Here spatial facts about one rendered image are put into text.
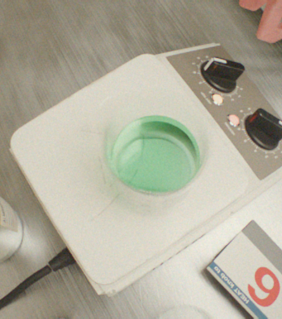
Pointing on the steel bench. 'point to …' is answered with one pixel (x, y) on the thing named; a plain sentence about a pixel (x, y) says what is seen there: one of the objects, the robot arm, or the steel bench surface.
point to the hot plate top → (88, 145)
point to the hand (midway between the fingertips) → (261, 14)
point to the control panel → (236, 99)
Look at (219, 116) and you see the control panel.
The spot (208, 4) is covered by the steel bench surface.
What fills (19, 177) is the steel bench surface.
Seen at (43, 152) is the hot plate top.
